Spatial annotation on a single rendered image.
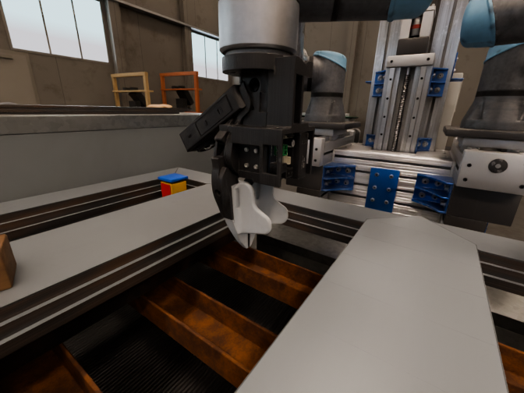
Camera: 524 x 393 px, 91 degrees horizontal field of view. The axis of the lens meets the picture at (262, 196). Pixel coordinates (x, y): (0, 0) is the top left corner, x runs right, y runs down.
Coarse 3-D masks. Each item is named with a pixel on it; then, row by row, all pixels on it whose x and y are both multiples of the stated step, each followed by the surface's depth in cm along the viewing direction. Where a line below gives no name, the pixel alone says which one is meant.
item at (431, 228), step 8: (392, 224) 51; (400, 224) 51; (408, 224) 51; (416, 224) 51; (424, 224) 51; (432, 224) 51; (424, 232) 48; (432, 232) 48; (440, 232) 48; (448, 232) 48; (464, 240) 45
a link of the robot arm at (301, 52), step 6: (300, 24) 72; (300, 30) 74; (300, 36) 76; (300, 42) 78; (300, 48) 80; (300, 54) 82; (306, 54) 87; (306, 60) 86; (306, 78) 89; (306, 84) 91
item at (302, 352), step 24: (288, 336) 25; (312, 336) 25; (264, 360) 23; (288, 360) 23; (312, 360) 23; (336, 360) 23; (360, 360) 23; (264, 384) 21; (288, 384) 21; (312, 384) 21; (336, 384) 21; (360, 384) 21; (384, 384) 21; (408, 384) 21
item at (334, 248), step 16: (272, 224) 94; (272, 240) 84; (288, 240) 82; (304, 240) 83; (320, 240) 83; (304, 256) 79; (320, 256) 75; (336, 256) 74; (496, 304) 57; (512, 304) 57; (496, 320) 55; (512, 320) 53
